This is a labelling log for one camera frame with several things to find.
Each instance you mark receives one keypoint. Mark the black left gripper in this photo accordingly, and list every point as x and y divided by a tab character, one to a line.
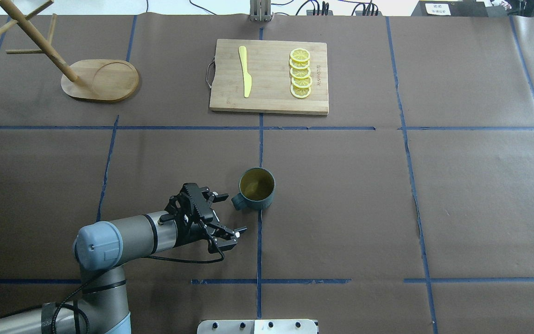
188	230

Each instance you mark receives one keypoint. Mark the dark teal mug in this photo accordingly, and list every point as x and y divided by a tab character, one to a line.
256	190

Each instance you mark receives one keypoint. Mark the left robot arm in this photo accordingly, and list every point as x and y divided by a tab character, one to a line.
99	305

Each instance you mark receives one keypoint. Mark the wooden cup rack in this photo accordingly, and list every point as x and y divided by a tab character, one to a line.
95	80

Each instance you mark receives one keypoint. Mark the yellow plastic knife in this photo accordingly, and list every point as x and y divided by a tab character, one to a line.
247	78

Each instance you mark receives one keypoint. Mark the lemon slice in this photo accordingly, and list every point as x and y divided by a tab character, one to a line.
300	73
300	55
301	83
300	93
299	65

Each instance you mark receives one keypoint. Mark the bamboo cutting board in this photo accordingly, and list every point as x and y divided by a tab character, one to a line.
268	64

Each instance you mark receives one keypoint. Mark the black power strip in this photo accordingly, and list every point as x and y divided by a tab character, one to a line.
340	8

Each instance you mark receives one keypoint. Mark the black box with label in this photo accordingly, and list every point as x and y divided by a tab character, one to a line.
453	8

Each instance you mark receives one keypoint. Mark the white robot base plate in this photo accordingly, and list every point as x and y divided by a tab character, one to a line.
258	326

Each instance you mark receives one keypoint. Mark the aluminium frame post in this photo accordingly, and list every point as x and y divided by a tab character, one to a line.
260	11

